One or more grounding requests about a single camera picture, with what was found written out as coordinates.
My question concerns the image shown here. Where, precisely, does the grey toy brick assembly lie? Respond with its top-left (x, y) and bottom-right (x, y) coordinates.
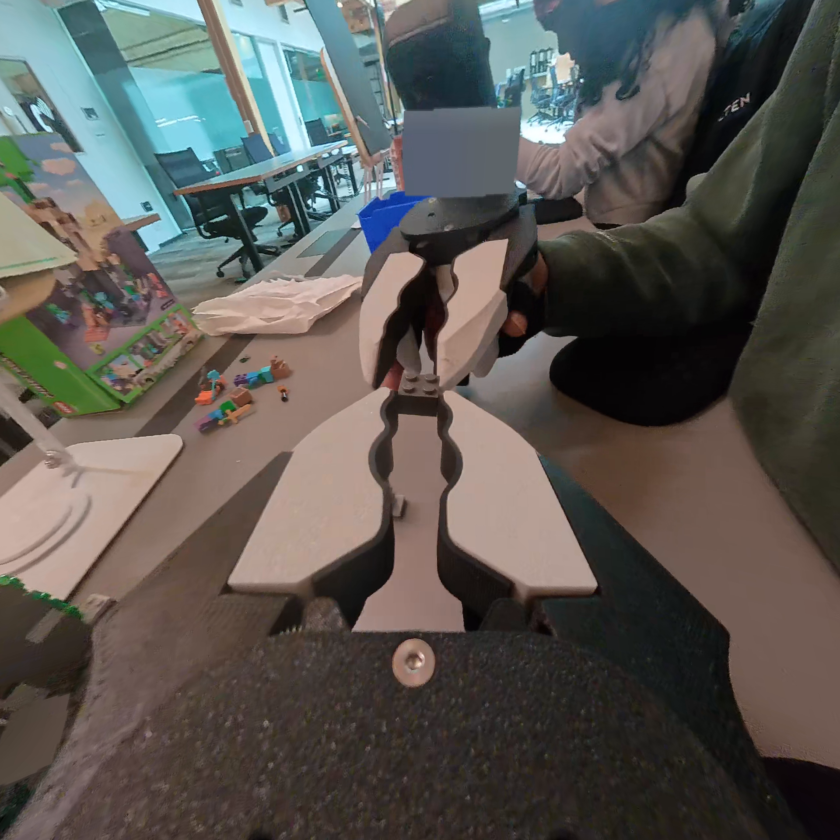
top-left (395, 371), bottom-right (444, 419)

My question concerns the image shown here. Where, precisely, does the wooden office table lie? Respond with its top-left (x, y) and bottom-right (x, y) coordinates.
top-left (174, 140), bottom-right (349, 198)

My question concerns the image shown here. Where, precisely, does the toy instruction booklet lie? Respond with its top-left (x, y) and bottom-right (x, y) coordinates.
top-left (0, 193), bottom-right (78, 280)

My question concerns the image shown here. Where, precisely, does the green toy brick set box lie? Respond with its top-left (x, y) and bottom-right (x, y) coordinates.
top-left (0, 134), bottom-right (204, 417)

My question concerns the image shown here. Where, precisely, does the blue plastic bin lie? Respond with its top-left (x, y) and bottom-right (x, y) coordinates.
top-left (357, 192), bottom-right (416, 253)

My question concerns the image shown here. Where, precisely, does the black honeycomb cushion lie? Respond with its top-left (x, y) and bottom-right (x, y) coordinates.
top-left (550, 328), bottom-right (749, 426)

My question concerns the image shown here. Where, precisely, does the white paper bag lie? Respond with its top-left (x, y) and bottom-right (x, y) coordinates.
top-left (192, 274), bottom-right (363, 336)

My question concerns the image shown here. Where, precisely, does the black panel on wooden easel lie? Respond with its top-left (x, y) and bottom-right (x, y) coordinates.
top-left (305, 0), bottom-right (395, 158)

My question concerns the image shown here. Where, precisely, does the grey toy brick building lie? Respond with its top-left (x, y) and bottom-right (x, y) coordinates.
top-left (0, 572), bottom-right (116, 788)

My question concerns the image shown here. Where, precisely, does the toy figure with yellow sword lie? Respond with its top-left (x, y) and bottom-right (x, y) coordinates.
top-left (197, 403), bottom-right (253, 434)

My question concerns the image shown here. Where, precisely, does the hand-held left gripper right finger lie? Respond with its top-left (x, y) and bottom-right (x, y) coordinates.
top-left (437, 392), bottom-right (599, 619)

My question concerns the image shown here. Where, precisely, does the black office chair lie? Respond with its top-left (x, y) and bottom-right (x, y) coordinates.
top-left (156, 147), bottom-right (280, 277)

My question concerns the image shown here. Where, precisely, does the person's green sweatshirt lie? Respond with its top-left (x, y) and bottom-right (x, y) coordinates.
top-left (686, 0), bottom-right (840, 572)

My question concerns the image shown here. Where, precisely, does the white book stand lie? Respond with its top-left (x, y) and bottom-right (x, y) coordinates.
top-left (0, 269), bottom-right (185, 602)

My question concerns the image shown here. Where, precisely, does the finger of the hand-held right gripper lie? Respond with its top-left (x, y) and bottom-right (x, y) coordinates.
top-left (359, 251), bottom-right (429, 389)
top-left (432, 238), bottom-right (511, 393)

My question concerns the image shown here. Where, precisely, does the grey desk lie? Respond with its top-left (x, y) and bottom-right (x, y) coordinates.
top-left (0, 197), bottom-right (840, 772)

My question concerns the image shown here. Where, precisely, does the person's right forearm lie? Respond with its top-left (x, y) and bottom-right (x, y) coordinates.
top-left (538, 154), bottom-right (775, 339)

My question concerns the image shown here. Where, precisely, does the person's right hand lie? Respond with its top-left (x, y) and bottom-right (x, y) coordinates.
top-left (497, 251), bottom-right (550, 358)

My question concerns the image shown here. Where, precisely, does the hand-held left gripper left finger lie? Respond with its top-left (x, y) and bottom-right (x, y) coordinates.
top-left (226, 387), bottom-right (396, 626)

